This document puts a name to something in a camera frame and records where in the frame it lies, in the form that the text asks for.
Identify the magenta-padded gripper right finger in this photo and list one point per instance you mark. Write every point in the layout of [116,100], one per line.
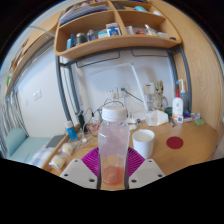
[146,171]

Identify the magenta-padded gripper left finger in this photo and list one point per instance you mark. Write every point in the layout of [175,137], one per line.
[78,171]

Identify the clear plastic bottle white cap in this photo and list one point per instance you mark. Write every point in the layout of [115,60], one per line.
[113,143]

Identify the round white wrapped bun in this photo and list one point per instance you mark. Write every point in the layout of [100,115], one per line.
[66,149]
[57,162]

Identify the white cup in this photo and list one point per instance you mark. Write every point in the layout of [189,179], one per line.
[143,145]

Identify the small blue white-capped bottle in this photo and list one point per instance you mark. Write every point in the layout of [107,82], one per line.
[71,132]

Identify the flat round red coaster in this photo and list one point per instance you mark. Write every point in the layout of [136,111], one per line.
[175,143]

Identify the light blue bed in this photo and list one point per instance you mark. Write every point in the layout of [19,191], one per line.
[35,146]

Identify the white paper tissue pack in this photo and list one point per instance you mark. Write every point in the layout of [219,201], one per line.
[156,118]

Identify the small white desk clock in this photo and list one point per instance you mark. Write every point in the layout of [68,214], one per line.
[180,119]

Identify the small blue box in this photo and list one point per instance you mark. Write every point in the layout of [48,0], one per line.
[187,116]

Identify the teal pillow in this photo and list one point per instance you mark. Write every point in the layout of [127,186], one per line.
[15,141]

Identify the white lotion bottle red pump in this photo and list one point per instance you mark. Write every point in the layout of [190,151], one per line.
[177,106]

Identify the small green packet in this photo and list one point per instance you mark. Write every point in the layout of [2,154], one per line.
[200,122]

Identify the pink white tube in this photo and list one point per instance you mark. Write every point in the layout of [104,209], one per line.
[196,116]

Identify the white desk lamp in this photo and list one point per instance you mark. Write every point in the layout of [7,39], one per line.
[138,85]

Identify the wooden shelf unit with items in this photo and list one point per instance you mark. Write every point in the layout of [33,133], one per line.
[116,42]

